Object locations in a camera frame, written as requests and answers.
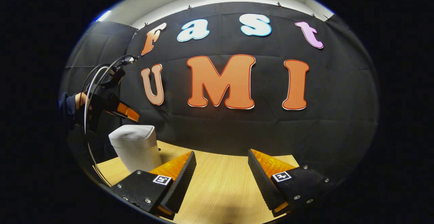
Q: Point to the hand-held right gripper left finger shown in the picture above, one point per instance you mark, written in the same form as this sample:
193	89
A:
179	186

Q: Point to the black backdrop cloth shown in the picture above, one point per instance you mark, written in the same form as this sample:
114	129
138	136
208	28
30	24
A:
237	132

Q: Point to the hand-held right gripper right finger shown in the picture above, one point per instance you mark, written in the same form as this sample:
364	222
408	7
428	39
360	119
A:
262	186

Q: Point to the wooden desktop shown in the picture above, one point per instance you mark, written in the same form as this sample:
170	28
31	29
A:
220	183

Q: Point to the white desktop garbage bin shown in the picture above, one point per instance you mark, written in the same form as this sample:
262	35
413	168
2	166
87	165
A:
135	149

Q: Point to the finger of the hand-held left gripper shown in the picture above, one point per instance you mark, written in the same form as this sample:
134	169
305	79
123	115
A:
113	105

